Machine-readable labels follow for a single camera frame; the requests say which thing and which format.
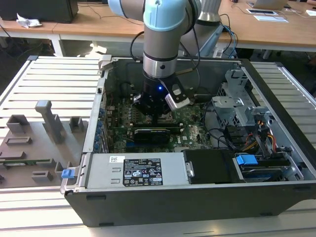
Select CPU socket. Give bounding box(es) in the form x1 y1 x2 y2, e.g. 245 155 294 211
155 112 177 123

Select yellow red power wires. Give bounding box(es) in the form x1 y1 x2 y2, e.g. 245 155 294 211
243 120 277 154

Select blue cable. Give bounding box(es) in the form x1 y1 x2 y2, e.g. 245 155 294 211
222 24 239 59

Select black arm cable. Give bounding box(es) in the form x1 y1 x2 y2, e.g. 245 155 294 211
130 31 201 75

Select crumpled white paper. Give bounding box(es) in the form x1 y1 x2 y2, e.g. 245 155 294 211
16 12 43 29

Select black graphics card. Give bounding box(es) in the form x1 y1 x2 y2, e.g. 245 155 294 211
133 127 171 145

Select white paper sheet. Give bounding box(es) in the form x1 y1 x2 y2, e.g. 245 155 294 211
253 14 289 24

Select silver laptop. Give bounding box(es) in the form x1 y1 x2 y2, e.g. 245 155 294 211
253 0 292 10

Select white-framed tablet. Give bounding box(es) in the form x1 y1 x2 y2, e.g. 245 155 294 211
246 8 276 15

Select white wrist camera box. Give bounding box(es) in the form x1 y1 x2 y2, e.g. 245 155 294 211
159 78 192 110

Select black computer tower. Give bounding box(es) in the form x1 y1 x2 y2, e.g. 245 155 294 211
0 0 79 24

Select blue disk carrier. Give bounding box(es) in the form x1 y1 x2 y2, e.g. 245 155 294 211
236 153 258 172

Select wooden desk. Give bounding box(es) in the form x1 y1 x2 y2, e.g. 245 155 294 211
0 0 146 57
217 0 316 60

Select black cable bundle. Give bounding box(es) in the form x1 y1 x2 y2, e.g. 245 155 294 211
204 101 238 152

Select silver power supply unit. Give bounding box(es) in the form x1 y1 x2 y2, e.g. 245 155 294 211
86 152 191 190

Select black plastic shroud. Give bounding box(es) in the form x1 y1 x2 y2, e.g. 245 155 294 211
184 149 245 185

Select grey parts rack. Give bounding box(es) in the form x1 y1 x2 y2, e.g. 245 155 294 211
0 100 89 190

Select silver metal drive cage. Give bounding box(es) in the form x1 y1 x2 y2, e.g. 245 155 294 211
211 69 272 129

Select black open PC case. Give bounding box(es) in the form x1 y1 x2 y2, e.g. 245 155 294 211
60 55 316 228

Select green motherboard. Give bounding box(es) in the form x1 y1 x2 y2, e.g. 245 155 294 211
106 98 216 154

